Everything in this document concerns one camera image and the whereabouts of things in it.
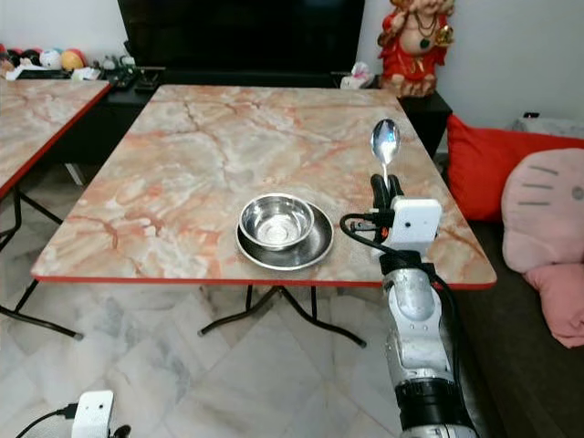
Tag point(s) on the silver metal spoon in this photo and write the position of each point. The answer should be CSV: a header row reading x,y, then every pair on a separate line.
x,y
385,140

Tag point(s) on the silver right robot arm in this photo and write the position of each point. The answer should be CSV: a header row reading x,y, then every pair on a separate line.
x,y
420,338

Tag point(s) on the stainless steel plate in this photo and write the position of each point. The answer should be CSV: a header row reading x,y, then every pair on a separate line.
x,y
315,249

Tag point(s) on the red cushion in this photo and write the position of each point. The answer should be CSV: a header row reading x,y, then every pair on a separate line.
x,y
479,164

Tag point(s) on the stainless steel bowl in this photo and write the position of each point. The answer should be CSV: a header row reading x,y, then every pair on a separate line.
x,y
276,220

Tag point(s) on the pink white small packet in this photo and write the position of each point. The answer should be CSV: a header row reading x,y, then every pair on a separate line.
x,y
356,77

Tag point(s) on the red laughing figure statue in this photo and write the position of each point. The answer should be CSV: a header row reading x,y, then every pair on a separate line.
x,y
415,50

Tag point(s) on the pink cat face cushion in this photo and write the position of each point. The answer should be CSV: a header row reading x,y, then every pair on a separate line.
x,y
547,210

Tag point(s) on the marble pattern folding table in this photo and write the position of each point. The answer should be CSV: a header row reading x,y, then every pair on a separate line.
x,y
46,114
219,151

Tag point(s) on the grey low furniture top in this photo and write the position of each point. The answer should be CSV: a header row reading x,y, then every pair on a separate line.
x,y
552,126

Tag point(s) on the plain pink cushion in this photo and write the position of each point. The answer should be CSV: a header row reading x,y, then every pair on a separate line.
x,y
561,306

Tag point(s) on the black flat television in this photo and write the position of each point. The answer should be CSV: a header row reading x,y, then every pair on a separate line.
x,y
237,35

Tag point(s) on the white toy ball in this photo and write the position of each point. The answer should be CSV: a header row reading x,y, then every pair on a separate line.
x,y
50,59

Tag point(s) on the orange yellow toy ball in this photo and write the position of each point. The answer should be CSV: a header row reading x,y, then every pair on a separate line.
x,y
72,60

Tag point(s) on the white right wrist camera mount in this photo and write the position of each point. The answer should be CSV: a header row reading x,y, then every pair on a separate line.
x,y
415,223

